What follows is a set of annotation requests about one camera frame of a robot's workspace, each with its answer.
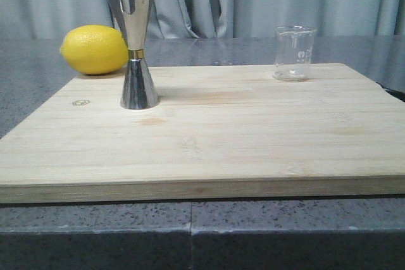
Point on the clear glass beaker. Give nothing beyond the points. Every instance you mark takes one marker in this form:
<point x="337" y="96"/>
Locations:
<point x="294" y="48"/>

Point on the steel double jigger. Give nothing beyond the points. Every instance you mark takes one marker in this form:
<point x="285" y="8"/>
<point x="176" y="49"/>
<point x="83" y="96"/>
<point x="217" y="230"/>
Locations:
<point x="132" y="17"/>

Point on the wooden cutting board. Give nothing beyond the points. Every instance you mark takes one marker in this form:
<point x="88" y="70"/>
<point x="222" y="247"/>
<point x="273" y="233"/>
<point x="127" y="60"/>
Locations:
<point x="218" y="131"/>

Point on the yellow lemon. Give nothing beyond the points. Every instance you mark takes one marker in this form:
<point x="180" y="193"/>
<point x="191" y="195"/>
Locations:
<point x="94" y="49"/>

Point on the grey curtain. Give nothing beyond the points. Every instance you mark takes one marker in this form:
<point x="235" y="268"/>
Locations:
<point x="172" y="19"/>

